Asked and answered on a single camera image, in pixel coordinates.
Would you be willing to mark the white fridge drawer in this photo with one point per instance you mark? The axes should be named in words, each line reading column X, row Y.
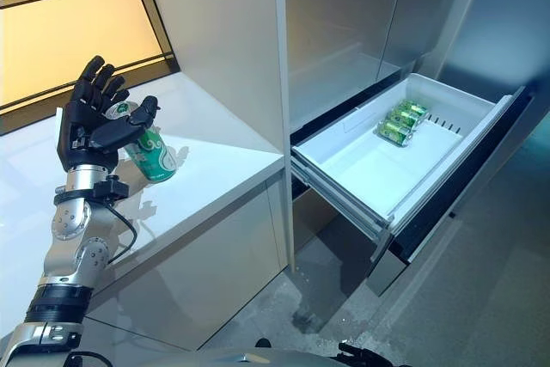
column 378, row 173

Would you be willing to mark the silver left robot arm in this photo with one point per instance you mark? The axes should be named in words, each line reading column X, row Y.
column 69, row 229

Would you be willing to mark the stainless steel fridge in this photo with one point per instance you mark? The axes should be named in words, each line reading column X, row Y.
column 344, row 19

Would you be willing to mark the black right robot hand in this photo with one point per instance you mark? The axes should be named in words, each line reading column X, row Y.
column 358, row 359

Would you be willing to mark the white counter cabinet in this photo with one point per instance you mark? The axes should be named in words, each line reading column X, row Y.
column 193, row 229

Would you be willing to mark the tall green beer can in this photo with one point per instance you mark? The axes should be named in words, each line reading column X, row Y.
column 154, row 156

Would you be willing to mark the tall white cabinet panel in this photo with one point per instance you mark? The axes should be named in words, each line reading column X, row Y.
column 223, row 40

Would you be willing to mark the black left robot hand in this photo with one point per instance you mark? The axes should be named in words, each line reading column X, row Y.
column 81, row 130

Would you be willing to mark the grey robot torso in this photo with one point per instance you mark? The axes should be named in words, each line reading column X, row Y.
column 240, row 359

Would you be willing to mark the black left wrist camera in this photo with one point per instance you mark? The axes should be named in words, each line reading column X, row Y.
column 111, row 188

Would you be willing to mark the small green drink can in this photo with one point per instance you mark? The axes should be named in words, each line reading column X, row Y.
column 404, row 118
column 410, row 107
column 395, row 132

